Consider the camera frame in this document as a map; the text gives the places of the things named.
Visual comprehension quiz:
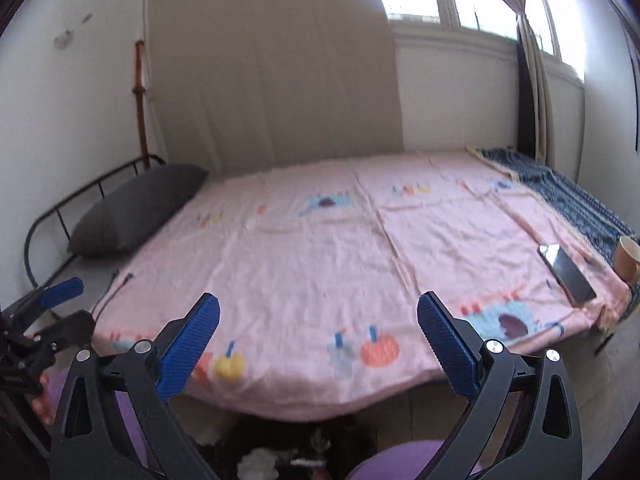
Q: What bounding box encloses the tan ceramic mug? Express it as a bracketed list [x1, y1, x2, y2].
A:
[614, 236, 640, 283]

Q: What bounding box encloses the person's leg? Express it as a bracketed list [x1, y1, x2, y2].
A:
[350, 439, 483, 480]
[112, 390, 151, 467]

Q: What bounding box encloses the person's right leg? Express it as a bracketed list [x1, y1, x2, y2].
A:
[350, 439, 483, 480]

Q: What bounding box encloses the black cable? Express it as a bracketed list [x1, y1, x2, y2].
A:
[95, 271, 136, 321]

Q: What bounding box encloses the pink printed blanket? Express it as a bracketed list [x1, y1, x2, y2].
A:
[92, 152, 633, 421]

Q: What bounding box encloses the person's left leg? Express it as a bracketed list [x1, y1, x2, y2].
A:
[112, 390, 151, 467]

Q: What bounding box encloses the brown wooden stick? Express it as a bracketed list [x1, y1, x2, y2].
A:
[131, 40, 151, 171]

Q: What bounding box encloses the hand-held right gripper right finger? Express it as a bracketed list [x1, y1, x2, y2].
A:
[416, 290, 583, 480]

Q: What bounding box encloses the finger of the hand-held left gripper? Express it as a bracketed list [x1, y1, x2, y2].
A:
[20, 309, 97, 357]
[0, 277, 85, 331]

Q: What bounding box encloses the grey-white crumpled tissue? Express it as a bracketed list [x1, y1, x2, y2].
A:
[309, 430, 332, 457]

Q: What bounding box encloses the beige curtain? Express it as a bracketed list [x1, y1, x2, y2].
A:
[465, 0, 556, 166]

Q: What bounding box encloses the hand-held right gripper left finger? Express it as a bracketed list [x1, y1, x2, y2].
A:
[50, 291, 222, 480]

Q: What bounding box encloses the blue patterned blanket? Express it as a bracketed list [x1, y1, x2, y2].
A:
[467, 146, 640, 266]

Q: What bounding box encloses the black smartphone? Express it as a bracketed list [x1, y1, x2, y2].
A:
[537, 243, 598, 307]

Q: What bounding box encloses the beige hanging cloth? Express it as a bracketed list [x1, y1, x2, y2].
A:
[145, 0, 406, 178]

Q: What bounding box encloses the grey pillow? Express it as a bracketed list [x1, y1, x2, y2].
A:
[67, 162, 210, 258]

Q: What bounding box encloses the black metal bed frame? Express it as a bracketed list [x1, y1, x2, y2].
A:
[24, 154, 166, 291]

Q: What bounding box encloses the black plastic bag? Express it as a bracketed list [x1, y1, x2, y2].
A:
[195, 410, 381, 480]

